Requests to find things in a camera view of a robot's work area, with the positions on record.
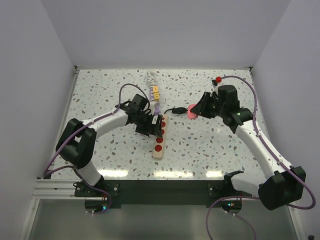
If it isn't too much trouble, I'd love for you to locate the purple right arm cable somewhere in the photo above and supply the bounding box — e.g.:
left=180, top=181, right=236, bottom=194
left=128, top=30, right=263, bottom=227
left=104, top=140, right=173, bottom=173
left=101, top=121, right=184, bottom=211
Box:
left=205, top=75, right=316, bottom=240

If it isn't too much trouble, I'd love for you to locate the aluminium front frame rail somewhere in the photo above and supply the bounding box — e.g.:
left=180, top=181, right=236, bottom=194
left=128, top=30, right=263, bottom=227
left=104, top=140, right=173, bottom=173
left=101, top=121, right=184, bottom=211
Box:
left=31, top=177, right=297, bottom=201

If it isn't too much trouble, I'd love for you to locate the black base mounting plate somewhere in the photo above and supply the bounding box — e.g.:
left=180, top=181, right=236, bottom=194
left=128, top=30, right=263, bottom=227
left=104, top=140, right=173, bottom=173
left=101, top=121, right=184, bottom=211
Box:
left=73, top=180, right=249, bottom=211

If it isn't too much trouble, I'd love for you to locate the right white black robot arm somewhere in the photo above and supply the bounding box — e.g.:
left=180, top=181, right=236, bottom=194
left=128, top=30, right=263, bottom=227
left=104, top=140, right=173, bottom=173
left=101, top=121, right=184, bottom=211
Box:
left=189, top=85, right=306, bottom=210

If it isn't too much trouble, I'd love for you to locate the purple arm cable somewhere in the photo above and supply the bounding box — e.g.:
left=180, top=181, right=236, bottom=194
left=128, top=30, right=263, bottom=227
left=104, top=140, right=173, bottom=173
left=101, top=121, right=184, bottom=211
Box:
left=42, top=83, right=148, bottom=177
left=205, top=75, right=316, bottom=240

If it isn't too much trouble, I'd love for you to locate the beige red power strip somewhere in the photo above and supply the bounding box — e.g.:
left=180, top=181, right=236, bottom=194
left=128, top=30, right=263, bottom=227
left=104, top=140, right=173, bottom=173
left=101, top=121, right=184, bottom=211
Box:
left=152, top=114, right=169, bottom=160

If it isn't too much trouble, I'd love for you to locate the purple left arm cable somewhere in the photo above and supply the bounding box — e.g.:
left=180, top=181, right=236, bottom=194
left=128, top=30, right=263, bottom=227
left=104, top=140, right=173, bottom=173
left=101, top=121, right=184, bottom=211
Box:
left=42, top=83, right=148, bottom=177

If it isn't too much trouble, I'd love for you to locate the olive yellow charger plug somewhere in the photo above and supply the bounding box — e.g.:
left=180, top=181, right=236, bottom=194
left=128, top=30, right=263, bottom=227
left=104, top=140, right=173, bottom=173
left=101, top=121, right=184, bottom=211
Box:
left=153, top=92, right=160, bottom=102

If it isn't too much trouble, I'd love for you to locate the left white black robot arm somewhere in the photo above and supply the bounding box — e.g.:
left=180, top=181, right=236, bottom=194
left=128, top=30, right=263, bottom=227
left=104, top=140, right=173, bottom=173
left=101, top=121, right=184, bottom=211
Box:
left=55, top=94, right=164, bottom=196

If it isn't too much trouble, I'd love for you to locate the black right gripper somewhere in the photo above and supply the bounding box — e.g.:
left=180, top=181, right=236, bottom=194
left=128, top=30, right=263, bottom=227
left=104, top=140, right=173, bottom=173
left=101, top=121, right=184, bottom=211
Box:
left=190, top=92, right=226, bottom=119

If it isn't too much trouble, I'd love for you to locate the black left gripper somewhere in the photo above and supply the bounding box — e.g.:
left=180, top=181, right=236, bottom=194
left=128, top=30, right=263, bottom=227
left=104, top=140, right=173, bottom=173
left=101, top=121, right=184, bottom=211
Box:
left=135, top=111, right=162, bottom=138

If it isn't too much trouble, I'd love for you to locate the pink square adapter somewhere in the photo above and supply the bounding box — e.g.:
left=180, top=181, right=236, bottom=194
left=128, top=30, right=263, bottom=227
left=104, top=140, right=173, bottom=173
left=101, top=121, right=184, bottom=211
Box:
left=187, top=104, right=199, bottom=120

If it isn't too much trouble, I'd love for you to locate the purple power strip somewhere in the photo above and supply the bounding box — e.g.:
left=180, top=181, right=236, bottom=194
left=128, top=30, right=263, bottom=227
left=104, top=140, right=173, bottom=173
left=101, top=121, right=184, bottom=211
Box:
left=149, top=87, right=160, bottom=115

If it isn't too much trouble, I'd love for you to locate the orange yellow charger plug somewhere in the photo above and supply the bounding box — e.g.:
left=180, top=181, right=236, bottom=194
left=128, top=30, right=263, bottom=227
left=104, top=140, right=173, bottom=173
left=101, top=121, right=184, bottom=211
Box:
left=152, top=86, right=159, bottom=93

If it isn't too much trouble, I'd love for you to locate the white coiled power cord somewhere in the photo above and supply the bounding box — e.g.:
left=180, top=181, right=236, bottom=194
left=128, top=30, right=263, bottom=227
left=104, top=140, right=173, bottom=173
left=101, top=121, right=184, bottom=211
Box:
left=145, top=70, right=158, bottom=89

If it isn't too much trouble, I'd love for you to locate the black power cord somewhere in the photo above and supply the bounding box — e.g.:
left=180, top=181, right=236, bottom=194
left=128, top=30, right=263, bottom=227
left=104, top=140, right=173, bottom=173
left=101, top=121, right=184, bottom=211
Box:
left=163, top=106, right=188, bottom=116

